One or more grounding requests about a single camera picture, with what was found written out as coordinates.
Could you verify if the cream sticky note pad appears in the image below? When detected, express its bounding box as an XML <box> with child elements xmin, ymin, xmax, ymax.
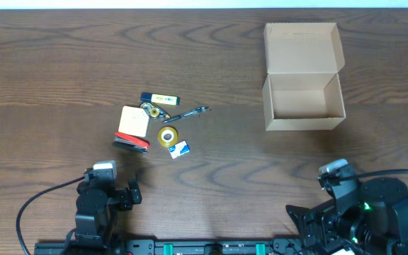
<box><xmin>118</xmin><ymin>106</ymin><xmax>150</xmax><ymax>137</ymax></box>

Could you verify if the correction tape dispenser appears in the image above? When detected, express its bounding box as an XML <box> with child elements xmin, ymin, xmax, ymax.
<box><xmin>140</xmin><ymin>101</ymin><xmax>171</xmax><ymax>119</ymax></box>

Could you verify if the black ballpoint pen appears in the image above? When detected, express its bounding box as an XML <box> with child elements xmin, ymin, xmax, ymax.
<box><xmin>163</xmin><ymin>106</ymin><xmax>209</xmax><ymax>123</ymax></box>

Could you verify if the cardboard box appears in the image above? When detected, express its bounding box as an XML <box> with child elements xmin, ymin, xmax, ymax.
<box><xmin>262</xmin><ymin>23</ymin><xmax>346</xmax><ymax>131</ymax></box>

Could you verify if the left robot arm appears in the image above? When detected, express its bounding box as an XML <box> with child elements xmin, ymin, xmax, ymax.
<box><xmin>74</xmin><ymin>168</ymin><xmax>142</xmax><ymax>250</ymax></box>

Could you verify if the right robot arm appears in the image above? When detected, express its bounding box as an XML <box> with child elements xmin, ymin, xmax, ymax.
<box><xmin>286</xmin><ymin>172</ymin><xmax>408</xmax><ymax>254</ymax></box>

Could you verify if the red black stapler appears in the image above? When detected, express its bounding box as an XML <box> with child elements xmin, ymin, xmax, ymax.
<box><xmin>113</xmin><ymin>132</ymin><xmax>149</xmax><ymax>153</ymax></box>

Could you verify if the green clamp right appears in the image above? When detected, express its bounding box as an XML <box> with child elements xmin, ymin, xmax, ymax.
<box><xmin>255</xmin><ymin>243</ymin><xmax>266</xmax><ymax>255</ymax></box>

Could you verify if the green clamp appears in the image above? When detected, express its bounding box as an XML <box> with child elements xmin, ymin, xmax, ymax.
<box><xmin>163</xmin><ymin>244</ymin><xmax>174</xmax><ymax>255</ymax></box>
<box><xmin>255</xmin><ymin>243</ymin><xmax>266</xmax><ymax>255</ymax></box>

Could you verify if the green clamp left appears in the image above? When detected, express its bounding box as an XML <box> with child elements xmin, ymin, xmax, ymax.
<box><xmin>163</xmin><ymin>244</ymin><xmax>174</xmax><ymax>255</ymax></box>

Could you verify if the blue white staples box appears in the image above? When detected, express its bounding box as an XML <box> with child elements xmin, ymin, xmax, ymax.
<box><xmin>169</xmin><ymin>141</ymin><xmax>190</xmax><ymax>159</ymax></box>

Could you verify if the yellow adhesive tape roll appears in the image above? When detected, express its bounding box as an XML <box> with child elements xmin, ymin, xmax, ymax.
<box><xmin>158</xmin><ymin>126</ymin><xmax>178</xmax><ymax>148</ymax></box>

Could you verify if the yellow highlighter marker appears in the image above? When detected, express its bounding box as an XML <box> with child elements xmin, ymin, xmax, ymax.
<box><xmin>140</xmin><ymin>92</ymin><xmax>180</xmax><ymax>106</ymax></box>

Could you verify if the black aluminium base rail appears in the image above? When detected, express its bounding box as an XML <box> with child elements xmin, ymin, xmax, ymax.
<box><xmin>33</xmin><ymin>238</ymin><xmax>310</xmax><ymax>255</ymax></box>

